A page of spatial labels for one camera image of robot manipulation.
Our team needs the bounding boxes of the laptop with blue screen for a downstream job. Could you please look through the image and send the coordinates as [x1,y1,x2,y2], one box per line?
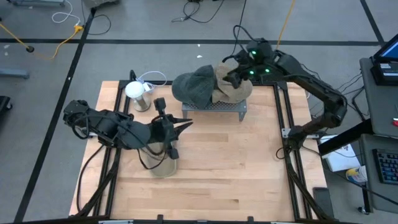
[372,33,398,62]

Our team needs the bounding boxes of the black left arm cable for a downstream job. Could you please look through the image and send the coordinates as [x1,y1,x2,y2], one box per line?
[136,146,180,171]

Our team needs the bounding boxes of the grey perforated metal stand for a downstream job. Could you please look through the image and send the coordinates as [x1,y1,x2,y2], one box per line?
[181,99,248,123]

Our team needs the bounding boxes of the black metal beam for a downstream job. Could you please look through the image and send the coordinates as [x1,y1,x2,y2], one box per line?
[317,119,374,156]

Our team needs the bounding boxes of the black aluminium table frame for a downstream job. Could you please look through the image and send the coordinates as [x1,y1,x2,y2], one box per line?
[70,68,335,224]

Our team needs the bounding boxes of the black left base cable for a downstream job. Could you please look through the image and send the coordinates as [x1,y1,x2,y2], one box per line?
[76,144,105,214]

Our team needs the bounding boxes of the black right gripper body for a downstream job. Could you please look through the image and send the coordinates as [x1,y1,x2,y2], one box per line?
[224,70,249,90]

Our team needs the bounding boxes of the black labelled device box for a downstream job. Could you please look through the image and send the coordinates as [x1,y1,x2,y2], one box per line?
[370,60,398,87]

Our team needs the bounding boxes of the silver mounting bracket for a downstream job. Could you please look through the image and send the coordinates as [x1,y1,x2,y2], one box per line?
[280,127,296,139]

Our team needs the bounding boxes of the grey fabric bundle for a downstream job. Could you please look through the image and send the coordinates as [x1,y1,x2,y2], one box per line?
[82,0,121,9]

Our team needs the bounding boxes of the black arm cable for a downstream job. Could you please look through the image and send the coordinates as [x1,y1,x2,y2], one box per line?
[222,24,261,63]
[136,146,180,171]

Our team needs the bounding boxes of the black floor cable loop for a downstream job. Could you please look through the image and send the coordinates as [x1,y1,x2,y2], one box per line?
[81,0,112,35]

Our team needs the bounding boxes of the black tangled floor cables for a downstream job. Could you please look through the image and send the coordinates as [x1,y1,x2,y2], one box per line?
[170,0,225,24]

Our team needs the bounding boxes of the black caster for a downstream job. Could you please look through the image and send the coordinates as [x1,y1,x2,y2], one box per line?
[0,95,13,113]

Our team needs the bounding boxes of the white floor cable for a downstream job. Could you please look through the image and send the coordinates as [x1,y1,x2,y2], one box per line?
[51,0,82,26]

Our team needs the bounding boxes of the grey metal table foot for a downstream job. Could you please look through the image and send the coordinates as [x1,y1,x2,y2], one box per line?
[0,68,30,80]
[6,0,67,7]

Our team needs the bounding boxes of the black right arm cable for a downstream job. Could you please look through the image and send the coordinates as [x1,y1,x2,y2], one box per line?
[222,24,261,63]

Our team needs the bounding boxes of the white cardboard box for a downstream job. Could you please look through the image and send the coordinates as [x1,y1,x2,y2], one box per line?
[318,134,361,173]

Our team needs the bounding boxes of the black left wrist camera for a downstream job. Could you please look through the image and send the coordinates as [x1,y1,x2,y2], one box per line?
[154,97,167,116]

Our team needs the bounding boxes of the white wipes canister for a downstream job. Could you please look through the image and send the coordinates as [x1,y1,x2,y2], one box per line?
[345,165,369,184]

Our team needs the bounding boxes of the yellow extension cable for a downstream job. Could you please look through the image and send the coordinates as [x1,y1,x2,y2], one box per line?
[0,23,84,60]

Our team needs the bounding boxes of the black perforated power box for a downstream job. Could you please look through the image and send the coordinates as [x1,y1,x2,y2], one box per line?
[248,73,290,85]

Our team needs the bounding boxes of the black phone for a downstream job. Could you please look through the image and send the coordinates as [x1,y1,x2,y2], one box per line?
[312,186,336,220]

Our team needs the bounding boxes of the grey desk top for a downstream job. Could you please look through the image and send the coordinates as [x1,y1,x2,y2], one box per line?
[359,133,398,215]
[359,57,398,138]

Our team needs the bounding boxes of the dark green baseball cap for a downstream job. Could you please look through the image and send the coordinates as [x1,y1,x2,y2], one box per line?
[171,64,216,110]

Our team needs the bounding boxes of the black hanging cable with coil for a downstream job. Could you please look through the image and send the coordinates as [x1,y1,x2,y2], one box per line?
[222,0,248,63]

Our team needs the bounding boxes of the thick black floor cable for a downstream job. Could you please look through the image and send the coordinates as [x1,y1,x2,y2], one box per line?
[350,86,369,121]

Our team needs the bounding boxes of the black keyboard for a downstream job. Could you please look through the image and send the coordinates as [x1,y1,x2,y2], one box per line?
[372,148,398,185]

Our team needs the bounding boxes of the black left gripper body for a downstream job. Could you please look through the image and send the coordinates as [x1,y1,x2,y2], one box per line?
[149,113,178,147]

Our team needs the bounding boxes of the white cable with adapter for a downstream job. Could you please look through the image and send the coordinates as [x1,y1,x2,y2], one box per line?
[136,70,168,93]

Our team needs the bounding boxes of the orange hanging cable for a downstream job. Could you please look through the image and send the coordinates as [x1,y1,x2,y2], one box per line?
[275,0,296,43]

